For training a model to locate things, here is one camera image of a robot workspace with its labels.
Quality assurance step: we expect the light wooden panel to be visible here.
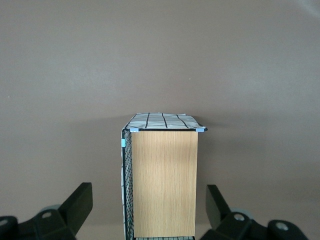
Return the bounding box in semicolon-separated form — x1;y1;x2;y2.
130;131;199;238

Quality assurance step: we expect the black wire mesh rack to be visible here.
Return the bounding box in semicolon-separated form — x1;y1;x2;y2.
119;126;209;240

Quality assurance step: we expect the wire mesh wooden shelf rack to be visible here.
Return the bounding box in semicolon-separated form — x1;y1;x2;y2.
120;112;208;240

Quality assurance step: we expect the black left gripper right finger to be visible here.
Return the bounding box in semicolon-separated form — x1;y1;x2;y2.
199;184;309;240

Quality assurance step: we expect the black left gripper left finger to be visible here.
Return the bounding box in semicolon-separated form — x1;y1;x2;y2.
0;182;94;240

